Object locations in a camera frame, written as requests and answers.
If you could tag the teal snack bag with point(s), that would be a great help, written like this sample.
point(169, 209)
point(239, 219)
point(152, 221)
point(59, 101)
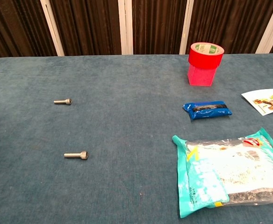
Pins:
point(197, 175)

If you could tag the pink hexagonal block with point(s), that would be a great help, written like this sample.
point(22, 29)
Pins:
point(200, 78)

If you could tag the teal felt table cover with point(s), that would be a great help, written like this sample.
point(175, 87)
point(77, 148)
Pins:
point(127, 116)

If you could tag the white partition post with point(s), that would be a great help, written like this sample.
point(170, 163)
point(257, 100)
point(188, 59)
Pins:
point(187, 28)
point(52, 30)
point(126, 28)
point(272, 28)

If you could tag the silver bolt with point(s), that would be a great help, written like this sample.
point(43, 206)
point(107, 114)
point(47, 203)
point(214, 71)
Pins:
point(84, 155)
point(68, 101)

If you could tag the red tape roll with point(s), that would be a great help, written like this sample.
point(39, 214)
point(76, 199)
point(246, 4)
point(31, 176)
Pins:
point(204, 59)

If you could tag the white picture card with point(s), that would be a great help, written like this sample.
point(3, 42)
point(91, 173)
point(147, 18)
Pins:
point(267, 102)

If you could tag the blue cookie packet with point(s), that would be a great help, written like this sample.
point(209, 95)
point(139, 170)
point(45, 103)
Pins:
point(206, 114)

